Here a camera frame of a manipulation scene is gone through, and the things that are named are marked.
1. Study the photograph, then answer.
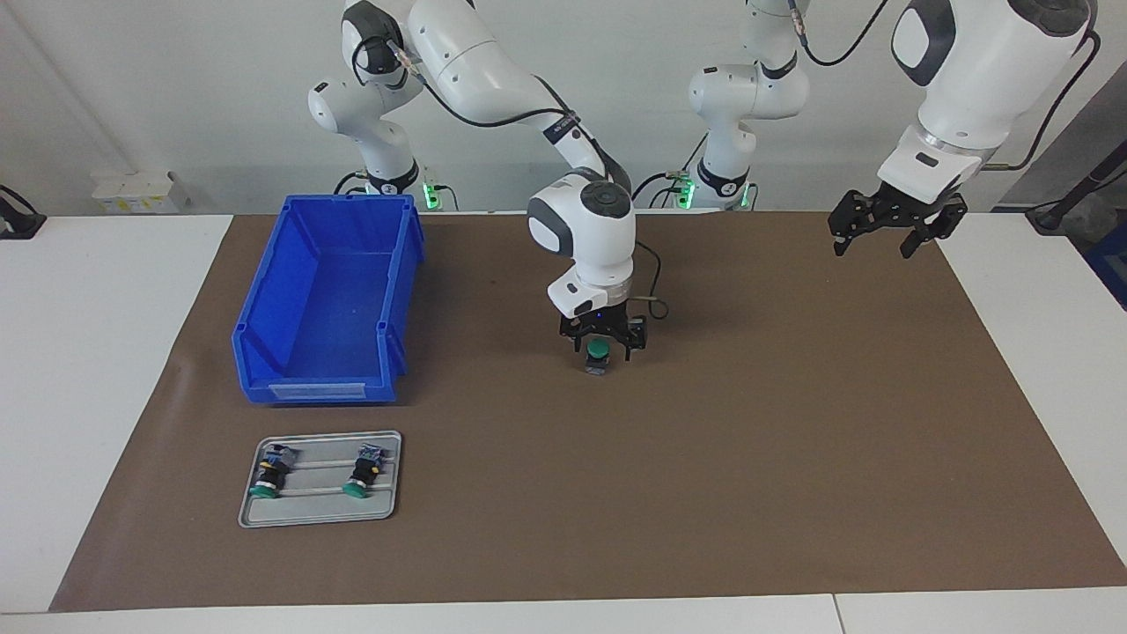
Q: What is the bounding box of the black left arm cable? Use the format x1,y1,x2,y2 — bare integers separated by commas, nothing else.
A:
791,0,1103,173

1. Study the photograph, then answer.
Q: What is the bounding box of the blue crate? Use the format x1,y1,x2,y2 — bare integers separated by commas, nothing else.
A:
1085,242,1127,311

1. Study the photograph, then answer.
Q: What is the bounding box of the black stand pole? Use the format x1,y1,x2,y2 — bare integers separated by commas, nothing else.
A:
1026,145,1127,234

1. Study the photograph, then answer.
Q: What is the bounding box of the brown table mat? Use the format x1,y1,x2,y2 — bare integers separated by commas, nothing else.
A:
48,210,1127,614

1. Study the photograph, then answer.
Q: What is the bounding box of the grey metal tray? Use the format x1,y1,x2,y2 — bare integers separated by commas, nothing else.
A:
238,431,403,529

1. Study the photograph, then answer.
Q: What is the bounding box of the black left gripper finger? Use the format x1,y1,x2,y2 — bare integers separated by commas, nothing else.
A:
828,189,886,258
898,198,968,259

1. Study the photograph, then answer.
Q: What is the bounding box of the green lit base connector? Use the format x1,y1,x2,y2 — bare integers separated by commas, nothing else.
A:
665,169,701,210
421,163,459,212

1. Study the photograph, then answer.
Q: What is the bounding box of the white cardboard box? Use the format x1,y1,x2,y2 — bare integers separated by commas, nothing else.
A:
92,171,190,215

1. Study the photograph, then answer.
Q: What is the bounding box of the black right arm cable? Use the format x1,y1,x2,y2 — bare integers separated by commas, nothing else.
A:
352,35,670,322

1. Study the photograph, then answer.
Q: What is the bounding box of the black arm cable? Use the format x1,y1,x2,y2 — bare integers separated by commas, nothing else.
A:
352,35,670,322
791,0,1103,173

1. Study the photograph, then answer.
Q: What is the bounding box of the black clamp mount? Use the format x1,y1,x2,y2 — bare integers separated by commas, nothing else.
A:
0,185,47,240

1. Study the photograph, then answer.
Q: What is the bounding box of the blue plastic storage bin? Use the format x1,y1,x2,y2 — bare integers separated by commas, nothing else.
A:
231,194,427,406

